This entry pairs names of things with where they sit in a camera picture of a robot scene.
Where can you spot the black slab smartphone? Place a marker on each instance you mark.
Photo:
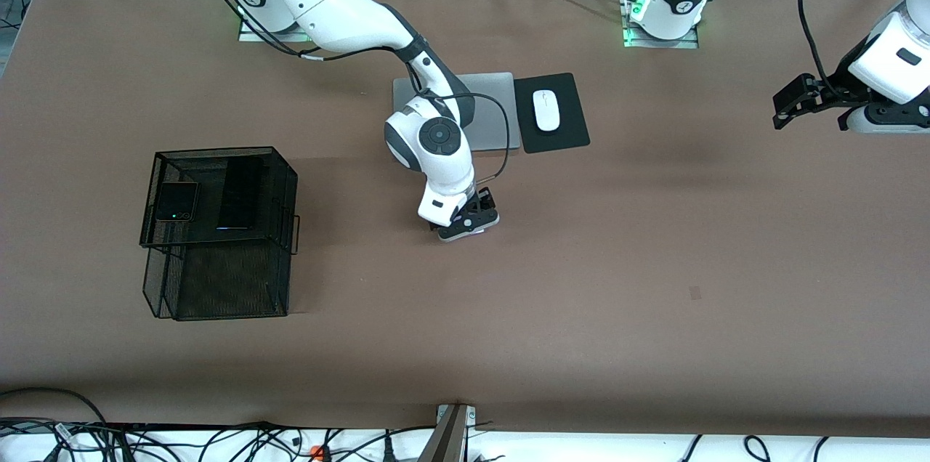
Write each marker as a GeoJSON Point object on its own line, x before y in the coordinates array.
{"type": "Point", "coordinates": [241, 193]}

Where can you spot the black flip phone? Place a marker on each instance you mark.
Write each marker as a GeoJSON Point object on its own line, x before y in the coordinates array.
{"type": "Point", "coordinates": [176, 200]}

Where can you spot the white computer mouse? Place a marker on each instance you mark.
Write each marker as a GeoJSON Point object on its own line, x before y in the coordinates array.
{"type": "Point", "coordinates": [546, 113]}

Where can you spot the silver laptop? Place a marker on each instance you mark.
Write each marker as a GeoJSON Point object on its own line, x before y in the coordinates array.
{"type": "Point", "coordinates": [498, 83]}

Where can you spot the black mouse pad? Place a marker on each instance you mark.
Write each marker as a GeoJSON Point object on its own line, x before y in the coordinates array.
{"type": "Point", "coordinates": [570, 106]}

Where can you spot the black mesh two-tier tray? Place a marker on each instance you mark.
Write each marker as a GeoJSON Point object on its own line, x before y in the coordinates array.
{"type": "Point", "coordinates": [218, 280]}

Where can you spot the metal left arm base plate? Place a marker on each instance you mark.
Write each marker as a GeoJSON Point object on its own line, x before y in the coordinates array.
{"type": "Point", "coordinates": [661, 43]}

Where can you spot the grey metal camera post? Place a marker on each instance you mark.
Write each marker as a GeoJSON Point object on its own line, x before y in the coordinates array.
{"type": "Point", "coordinates": [445, 440]}

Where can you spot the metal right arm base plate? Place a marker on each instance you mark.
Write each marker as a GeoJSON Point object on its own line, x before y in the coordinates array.
{"type": "Point", "coordinates": [251, 35]}

